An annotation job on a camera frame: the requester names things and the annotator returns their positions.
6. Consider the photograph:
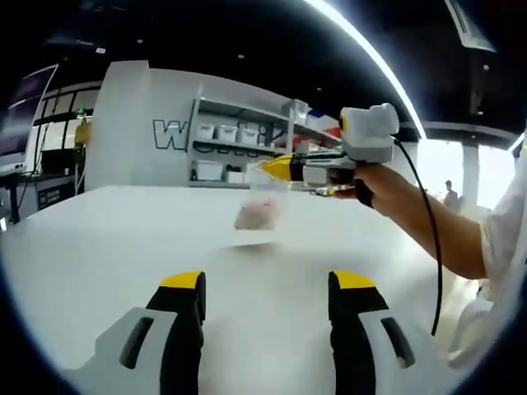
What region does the clear resealable bag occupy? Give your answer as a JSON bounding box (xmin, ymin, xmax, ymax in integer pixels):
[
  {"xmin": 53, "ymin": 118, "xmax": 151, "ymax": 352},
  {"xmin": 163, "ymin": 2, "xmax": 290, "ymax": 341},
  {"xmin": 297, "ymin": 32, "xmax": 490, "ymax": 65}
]
[{"xmin": 232, "ymin": 161, "xmax": 292, "ymax": 249}]

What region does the yellow tank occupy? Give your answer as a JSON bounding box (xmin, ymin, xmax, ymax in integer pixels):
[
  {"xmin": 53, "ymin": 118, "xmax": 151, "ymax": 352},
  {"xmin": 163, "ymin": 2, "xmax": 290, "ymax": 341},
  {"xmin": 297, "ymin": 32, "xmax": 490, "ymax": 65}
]
[{"xmin": 75, "ymin": 118, "xmax": 94, "ymax": 148}]

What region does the ceiling air vent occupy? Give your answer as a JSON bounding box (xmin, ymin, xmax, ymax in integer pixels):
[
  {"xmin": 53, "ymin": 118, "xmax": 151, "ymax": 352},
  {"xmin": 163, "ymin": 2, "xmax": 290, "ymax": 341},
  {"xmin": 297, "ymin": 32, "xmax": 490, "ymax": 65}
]
[{"xmin": 445, "ymin": 0, "xmax": 498, "ymax": 53}]

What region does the black monitor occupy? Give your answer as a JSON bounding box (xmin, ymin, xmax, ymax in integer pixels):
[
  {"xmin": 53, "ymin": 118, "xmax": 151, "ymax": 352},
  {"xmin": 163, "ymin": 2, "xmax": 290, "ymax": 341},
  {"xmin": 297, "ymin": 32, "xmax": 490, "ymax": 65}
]
[{"xmin": 40, "ymin": 148, "xmax": 84, "ymax": 177}]

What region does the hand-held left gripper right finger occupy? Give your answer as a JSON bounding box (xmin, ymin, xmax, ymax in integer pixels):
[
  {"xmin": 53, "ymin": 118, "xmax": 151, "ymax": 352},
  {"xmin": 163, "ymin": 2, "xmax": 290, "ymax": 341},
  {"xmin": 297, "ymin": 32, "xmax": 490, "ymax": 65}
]
[{"xmin": 328, "ymin": 269, "xmax": 450, "ymax": 395}]

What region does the person's right hand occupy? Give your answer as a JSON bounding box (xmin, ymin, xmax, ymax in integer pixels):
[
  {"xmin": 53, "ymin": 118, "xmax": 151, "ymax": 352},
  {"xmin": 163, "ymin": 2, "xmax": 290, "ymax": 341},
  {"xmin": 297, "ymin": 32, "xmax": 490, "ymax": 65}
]
[{"xmin": 328, "ymin": 167, "xmax": 409, "ymax": 217}]

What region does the group of white storage bins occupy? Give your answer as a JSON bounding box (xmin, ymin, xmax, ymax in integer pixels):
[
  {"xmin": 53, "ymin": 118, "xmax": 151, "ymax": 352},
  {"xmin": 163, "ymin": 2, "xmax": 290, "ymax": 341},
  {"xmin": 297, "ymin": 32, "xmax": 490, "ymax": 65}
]
[{"xmin": 193, "ymin": 122, "xmax": 265, "ymax": 185}]

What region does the grey shelving unit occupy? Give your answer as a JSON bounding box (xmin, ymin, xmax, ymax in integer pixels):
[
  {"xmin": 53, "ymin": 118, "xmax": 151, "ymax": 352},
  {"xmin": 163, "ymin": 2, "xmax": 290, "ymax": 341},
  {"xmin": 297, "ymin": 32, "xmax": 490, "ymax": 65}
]
[{"xmin": 188, "ymin": 85, "xmax": 343, "ymax": 189}]

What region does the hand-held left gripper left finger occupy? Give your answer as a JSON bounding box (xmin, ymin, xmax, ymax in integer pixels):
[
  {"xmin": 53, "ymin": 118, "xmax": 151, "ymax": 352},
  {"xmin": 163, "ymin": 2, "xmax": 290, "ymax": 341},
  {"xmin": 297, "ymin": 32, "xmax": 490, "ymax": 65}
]
[{"xmin": 77, "ymin": 270, "xmax": 208, "ymax": 395}]

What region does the white lettered partition panel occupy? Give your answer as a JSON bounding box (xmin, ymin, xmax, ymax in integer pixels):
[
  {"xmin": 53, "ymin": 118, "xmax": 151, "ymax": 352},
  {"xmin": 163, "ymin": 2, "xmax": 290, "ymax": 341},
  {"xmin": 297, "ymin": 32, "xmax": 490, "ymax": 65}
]
[{"xmin": 84, "ymin": 60, "xmax": 289, "ymax": 189}]

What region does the ceiling light strip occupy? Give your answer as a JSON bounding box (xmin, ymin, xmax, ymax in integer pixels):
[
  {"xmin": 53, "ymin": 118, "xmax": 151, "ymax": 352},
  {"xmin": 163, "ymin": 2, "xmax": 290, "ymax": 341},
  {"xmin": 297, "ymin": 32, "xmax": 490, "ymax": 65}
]
[{"xmin": 306, "ymin": 0, "xmax": 427, "ymax": 140}]

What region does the spare yellow black gripper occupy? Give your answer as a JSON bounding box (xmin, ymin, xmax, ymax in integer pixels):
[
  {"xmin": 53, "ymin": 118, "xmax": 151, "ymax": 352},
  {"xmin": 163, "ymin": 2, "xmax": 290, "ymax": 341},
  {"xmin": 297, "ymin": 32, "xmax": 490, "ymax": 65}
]
[{"xmin": 308, "ymin": 184, "xmax": 356, "ymax": 198}]

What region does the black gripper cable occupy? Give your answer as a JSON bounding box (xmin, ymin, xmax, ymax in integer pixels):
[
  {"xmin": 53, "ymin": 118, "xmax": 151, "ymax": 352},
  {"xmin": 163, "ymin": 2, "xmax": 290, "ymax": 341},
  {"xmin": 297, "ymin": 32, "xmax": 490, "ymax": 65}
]
[{"xmin": 392, "ymin": 137, "xmax": 445, "ymax": 337}]

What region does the computer monitor on stand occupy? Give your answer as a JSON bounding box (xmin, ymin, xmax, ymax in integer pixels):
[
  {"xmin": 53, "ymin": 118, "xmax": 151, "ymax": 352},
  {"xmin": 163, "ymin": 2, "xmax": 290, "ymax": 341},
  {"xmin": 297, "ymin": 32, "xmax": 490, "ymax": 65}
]
[{"xmin": 0, "ymin": 63, "xmax": 60, "ymax": 174}]

